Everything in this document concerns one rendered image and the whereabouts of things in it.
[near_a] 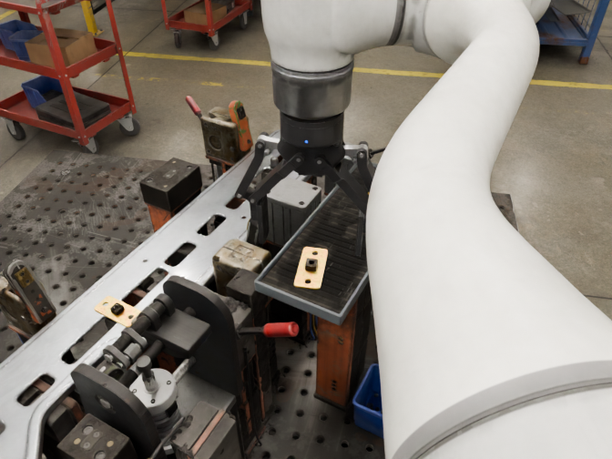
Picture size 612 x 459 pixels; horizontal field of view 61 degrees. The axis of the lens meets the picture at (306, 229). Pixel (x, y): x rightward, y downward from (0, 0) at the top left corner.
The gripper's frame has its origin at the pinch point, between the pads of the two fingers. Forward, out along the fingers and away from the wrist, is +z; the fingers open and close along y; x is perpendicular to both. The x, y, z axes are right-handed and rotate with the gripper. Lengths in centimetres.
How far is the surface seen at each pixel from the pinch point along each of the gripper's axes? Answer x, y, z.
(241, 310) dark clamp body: 2.7, 10.5, 14.6
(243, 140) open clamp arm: -57, 27, 21
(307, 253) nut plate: -2.6, 1.0, 5.7
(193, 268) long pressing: -11.9, 24.8, 22.1
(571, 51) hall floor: -412, -154, 123
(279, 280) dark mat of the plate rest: 3.5, 4.0, 6.0
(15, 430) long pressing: 24, 39, 22
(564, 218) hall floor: -175, -104, 122
